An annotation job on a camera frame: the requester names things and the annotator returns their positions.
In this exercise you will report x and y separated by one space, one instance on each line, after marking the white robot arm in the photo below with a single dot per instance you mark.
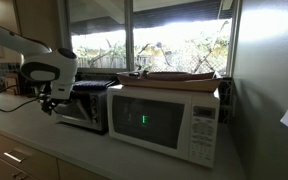
47 66

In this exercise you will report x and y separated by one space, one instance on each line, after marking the dark ribbed mat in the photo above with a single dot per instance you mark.
92 84

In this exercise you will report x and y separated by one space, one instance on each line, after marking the grey window frame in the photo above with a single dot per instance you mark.
128 36

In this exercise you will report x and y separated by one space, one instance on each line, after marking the silver toaster oven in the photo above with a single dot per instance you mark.
84 111

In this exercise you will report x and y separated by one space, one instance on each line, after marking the white microwave oven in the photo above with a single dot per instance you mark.
164 121

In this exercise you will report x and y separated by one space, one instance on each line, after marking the large brown wooden tray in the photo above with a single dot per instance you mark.
177 84

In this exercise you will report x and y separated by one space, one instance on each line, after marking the small brown wooden platter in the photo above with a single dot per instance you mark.
180 75

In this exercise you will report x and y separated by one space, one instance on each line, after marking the wooden base cabinet door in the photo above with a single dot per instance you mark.
77 172

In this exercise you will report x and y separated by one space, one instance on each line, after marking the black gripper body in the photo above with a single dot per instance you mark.
52 100

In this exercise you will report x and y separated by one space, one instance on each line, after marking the wooden drawer front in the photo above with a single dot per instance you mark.
34 160
4 170

